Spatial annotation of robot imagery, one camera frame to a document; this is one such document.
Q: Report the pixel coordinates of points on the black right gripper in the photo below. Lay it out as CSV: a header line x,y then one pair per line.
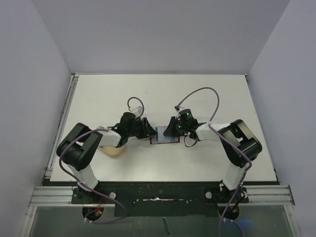
x,y
174,128

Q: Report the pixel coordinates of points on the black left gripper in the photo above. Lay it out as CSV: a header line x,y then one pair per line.
x,y
146,130

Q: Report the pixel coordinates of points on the red leather card holder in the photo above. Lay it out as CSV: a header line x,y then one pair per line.
x,y
168,139

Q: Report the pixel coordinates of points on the white grey card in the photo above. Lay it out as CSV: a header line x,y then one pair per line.
x,y
159,137

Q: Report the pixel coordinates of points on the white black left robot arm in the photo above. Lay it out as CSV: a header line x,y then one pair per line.
x,y
78,148

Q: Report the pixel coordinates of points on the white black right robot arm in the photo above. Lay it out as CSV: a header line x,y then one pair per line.
x,y
240,144

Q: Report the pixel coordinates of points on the beige oval tray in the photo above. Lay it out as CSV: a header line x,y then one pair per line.
x,y
112,151

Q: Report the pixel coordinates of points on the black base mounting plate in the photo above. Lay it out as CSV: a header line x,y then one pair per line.
x,y
163,199

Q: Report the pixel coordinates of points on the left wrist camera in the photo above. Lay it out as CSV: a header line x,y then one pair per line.
x,y
138,111

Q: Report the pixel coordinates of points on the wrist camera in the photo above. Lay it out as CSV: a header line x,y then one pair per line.
x,y
138,111
179,108

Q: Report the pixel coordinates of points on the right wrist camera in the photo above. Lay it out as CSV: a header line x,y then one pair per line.
x,y
179,108

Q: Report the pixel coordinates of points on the aluminium left rail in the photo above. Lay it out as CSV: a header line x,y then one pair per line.
x,y
61,124

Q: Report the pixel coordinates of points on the aluminium rail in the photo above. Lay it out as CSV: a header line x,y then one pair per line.
x,y
257,195
61,124

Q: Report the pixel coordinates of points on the aluminium front rail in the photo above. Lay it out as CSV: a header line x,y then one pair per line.
x,y
257,195

